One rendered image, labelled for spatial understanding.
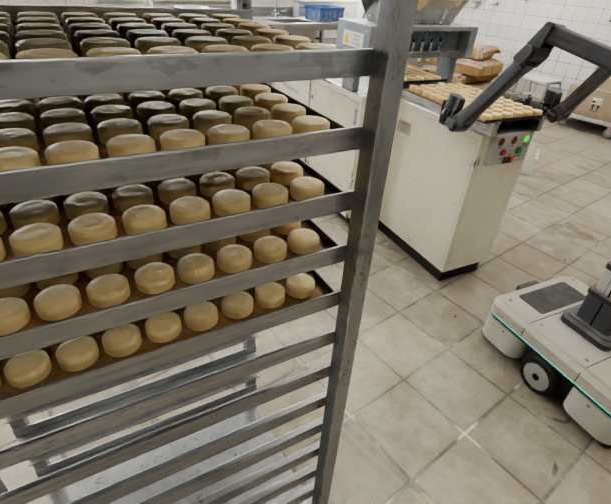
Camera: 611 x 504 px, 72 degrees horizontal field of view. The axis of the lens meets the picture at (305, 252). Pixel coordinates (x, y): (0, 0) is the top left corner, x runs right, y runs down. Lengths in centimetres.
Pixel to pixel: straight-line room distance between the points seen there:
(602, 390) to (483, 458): 48
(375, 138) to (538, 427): 159
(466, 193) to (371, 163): 163
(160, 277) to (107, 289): 6
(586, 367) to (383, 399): 75
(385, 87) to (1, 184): 40
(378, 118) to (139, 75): 27
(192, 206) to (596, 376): 162
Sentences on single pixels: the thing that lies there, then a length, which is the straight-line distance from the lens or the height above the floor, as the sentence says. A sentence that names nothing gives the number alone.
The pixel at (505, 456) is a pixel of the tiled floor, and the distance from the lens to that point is 183.
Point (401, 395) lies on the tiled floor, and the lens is 184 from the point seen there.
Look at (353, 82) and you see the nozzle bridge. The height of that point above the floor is 89.
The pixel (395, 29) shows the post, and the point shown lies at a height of 136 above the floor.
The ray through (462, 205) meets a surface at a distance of 220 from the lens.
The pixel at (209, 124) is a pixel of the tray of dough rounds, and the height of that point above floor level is 124.
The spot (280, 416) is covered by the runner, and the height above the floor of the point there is 71.
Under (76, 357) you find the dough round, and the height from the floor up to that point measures 97.
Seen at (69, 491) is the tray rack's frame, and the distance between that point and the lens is 152.
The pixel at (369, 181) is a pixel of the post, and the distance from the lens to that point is 56.
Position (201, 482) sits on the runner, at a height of 61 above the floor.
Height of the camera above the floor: 141
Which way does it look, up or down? 34 degrees down
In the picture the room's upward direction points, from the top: 4 degrees clockwise
